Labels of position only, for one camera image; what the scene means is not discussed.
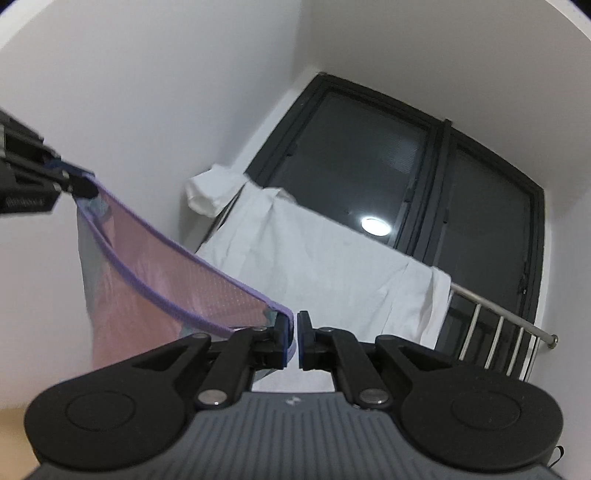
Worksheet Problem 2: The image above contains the pink garment with purple trim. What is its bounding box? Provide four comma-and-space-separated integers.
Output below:
76, 173, 296, 370

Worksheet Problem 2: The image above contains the dark framed window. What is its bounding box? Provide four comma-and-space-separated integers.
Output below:
245, 71, 546, 384

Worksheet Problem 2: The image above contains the white sheet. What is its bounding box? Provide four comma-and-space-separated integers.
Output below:
185, 164, 453, 394

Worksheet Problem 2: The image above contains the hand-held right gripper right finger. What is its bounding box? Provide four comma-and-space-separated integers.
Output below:
297, 310, 455, 412

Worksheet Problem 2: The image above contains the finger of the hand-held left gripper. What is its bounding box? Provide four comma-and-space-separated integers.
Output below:
44, 154, 95, 180
52, 174, 100, 200

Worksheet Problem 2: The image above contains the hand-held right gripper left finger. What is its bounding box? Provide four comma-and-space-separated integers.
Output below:
131, 310, 297, 412

